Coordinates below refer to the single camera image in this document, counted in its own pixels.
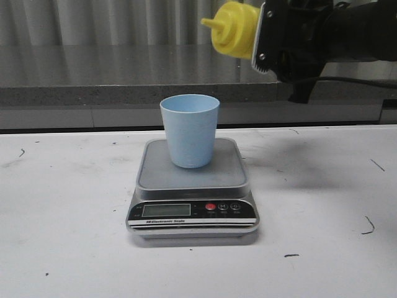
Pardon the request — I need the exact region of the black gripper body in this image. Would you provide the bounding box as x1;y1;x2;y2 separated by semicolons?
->
275;1;333;103

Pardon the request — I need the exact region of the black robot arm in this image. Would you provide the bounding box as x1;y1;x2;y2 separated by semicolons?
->
251;1;396;104

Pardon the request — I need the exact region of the silver digital kitchen scale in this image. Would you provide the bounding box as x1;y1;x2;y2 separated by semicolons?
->
126;138;260;238

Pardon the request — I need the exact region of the grey stone counter shelf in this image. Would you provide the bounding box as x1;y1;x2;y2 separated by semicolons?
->
1;45;396;131

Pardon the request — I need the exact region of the light blue plastic cup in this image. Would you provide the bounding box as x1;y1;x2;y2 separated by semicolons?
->
160;94;220;168

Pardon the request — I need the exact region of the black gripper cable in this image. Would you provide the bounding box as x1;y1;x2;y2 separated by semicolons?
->
305;76;397;86

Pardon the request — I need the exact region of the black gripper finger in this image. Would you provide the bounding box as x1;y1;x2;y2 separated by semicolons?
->
251;0;287;81

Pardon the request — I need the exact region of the yellow squeeze bottle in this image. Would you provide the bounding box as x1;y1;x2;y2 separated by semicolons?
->
201;1;261;60

